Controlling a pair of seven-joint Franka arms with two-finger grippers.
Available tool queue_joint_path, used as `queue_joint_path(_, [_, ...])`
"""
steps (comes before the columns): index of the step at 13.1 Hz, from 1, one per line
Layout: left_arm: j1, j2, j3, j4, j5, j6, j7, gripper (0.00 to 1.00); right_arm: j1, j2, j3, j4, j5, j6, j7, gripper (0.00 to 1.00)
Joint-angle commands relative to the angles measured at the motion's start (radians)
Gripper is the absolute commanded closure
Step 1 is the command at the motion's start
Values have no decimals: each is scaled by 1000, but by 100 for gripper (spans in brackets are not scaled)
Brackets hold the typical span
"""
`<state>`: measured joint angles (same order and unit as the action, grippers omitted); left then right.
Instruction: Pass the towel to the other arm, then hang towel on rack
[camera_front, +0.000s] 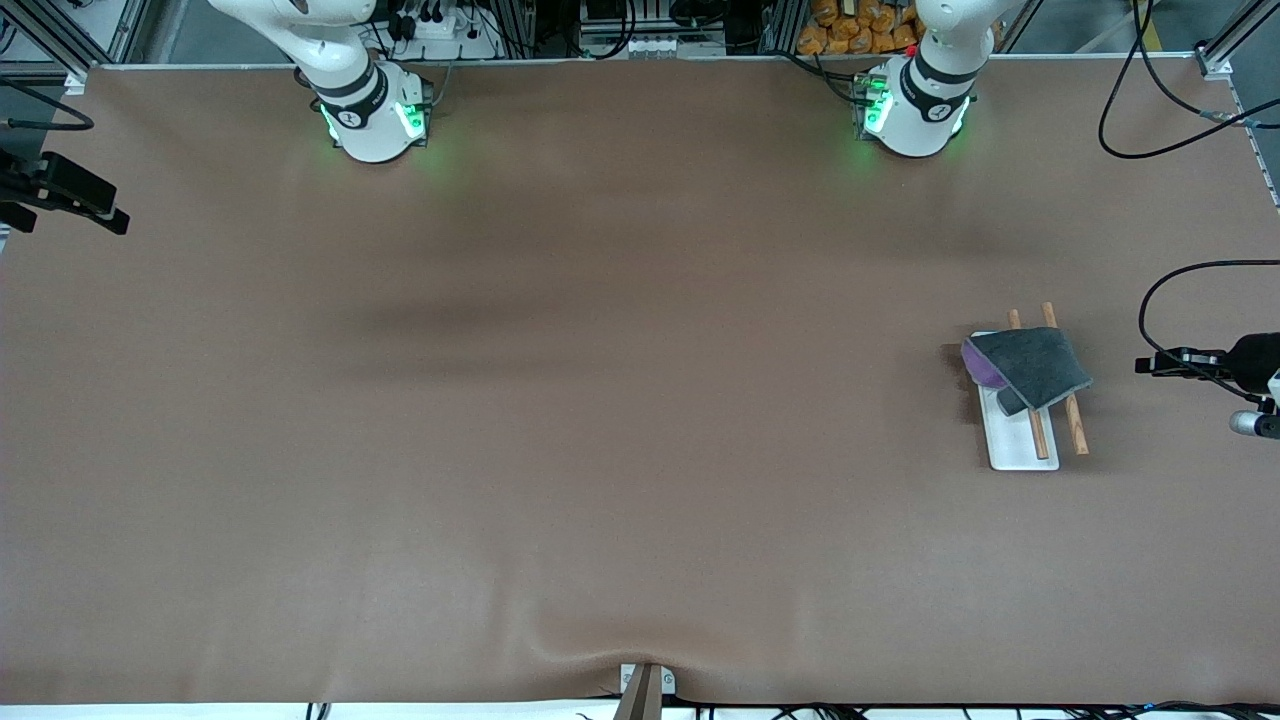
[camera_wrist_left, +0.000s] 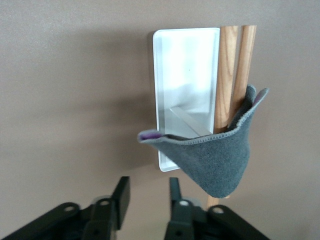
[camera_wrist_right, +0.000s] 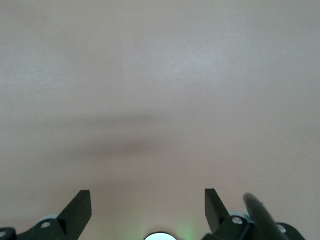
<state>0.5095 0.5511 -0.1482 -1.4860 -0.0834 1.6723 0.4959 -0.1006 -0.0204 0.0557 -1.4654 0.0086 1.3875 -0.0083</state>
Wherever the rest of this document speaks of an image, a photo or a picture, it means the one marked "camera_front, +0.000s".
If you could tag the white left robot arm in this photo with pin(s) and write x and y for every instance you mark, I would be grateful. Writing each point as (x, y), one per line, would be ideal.
(915, 115)

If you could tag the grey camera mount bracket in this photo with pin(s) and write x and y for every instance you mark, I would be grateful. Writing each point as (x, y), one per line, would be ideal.
(645, 690)

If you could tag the white power strip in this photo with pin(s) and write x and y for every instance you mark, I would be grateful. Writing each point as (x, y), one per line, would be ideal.
(440, 30)

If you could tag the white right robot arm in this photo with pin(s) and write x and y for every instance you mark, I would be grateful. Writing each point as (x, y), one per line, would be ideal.
(365, 110)

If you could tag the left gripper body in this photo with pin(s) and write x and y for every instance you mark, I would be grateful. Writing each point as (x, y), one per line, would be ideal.
(1254, 361)

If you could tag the wooden rack rod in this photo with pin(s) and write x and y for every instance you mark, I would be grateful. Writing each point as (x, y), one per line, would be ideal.
(1040, 435)
(1076, 430)

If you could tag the white rack base plate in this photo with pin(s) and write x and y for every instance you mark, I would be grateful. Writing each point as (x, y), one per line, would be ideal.
(1010, 445)

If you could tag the pile of orange objects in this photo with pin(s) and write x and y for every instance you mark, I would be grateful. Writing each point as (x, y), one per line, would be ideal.
(850, 30)

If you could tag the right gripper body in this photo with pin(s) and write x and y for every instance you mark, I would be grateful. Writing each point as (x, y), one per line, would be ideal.
(22, 186)

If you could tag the dark grey towel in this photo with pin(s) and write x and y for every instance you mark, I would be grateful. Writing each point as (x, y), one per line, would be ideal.
(1035, 365)

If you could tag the aluminium frame post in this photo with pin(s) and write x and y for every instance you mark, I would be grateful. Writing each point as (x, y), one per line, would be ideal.
(50, 45)
(1225, 55)

